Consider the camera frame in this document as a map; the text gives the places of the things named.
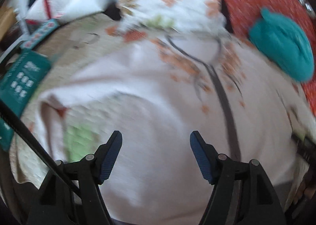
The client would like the pale pink printed garment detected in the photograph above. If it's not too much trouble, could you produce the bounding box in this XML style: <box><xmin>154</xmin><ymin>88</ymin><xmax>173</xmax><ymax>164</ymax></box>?
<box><xmin>35</xmin><ymin>37</ymin><xmax>315</xmax><ymax>224</ymax></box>

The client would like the green flat package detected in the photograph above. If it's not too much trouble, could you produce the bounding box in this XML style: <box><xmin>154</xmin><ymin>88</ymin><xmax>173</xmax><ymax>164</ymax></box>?
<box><xmin>0</xmin><ymin>49</ymin><xmax>53</xmax><ymax>151</ymax></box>

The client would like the quilted heart pattern bedspread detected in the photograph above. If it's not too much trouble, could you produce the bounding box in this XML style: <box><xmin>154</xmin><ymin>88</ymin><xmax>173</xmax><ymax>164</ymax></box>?
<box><xmin>9</xmin><ymin>14</ymin><xmax>123</xmax><ymax>187</ymax></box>

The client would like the light blue dotted box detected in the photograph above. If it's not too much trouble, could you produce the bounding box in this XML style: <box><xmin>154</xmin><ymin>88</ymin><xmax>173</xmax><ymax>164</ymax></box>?
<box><xmin>20</xmin><ymin>19</ymin><xmax>59</xmax><ymax>50</ymax></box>

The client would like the teal folded garment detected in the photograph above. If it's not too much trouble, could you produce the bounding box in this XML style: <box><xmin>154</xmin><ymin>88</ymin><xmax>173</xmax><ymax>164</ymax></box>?
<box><xmin>248</xmin><ymin>8</ymin><xmax>314</xmax><ymax>82</ymax></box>

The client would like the red floral fabric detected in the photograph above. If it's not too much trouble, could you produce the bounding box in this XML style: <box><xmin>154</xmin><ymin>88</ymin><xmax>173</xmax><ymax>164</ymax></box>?
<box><xmin>224</xmin><ymin>0</ymin><xmax>315</xmax><ymax>112</ymax></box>

